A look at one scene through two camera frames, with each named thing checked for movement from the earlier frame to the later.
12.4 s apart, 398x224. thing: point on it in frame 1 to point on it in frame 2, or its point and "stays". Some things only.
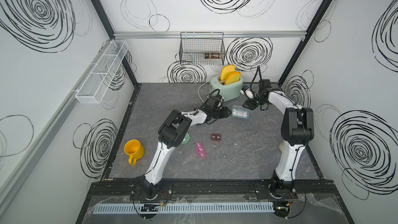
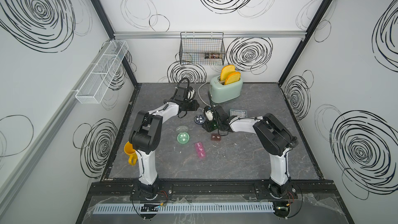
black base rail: [212, 188] stays
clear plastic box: [240, 113] stays
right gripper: [250, 107] to [207, 128]
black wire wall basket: [202, 48] stays
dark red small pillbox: [215, 137] stays
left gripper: [224, 112] to [194, 106]
